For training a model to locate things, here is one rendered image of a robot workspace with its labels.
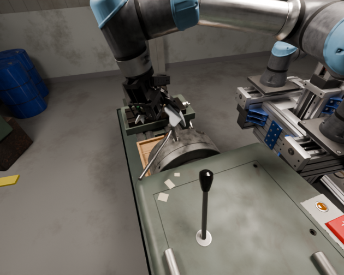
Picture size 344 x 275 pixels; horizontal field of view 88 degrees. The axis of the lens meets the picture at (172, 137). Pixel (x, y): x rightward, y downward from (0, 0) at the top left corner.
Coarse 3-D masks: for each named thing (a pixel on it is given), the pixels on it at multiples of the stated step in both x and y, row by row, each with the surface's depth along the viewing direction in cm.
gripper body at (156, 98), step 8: (152, 72) 42; (128, 80) 41; (136, 80) 40; (144, 80) 41; (128, 88) 41; (136, 88) 40; (144, 88) 43; (152, 88) 46; (160, 88) 47; (136, 96) 43; (144, 96) 43; (152, 96) 45; (160, 96) 47; (128, 104) 45; (136, 104) 44; (144, 104) 43; (152, 104) 43; (160, 104) 48; (136, 112) 49; (144, 112) 48; (152, 112) 46; (160, 112) 48
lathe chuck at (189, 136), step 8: (184, 136) 70; (192, 136) 70; (200, 136) 71; (208, 136) 77; (160, 144) 71; (168, 144) 69; (176, 144) 67; (184, 144) 67; (152, 152) 73; (160, 152) 69; (168, 152) 67; (160, 160) 68; (152, 168) 71
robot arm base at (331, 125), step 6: (336, 114) 72; (324, 120) 79; (330, 120) 74; (336, 120) 72; (342, 120) 70; (324, 126) 76; (330, 126) 74; (336, 126) 72; (342, 126) 70; (324, 132) 76; (330, 132) 74; (336, 132) 72; (342, 132) 71; (330, 138) 74; (336, 138) 73; (342, 138) 71
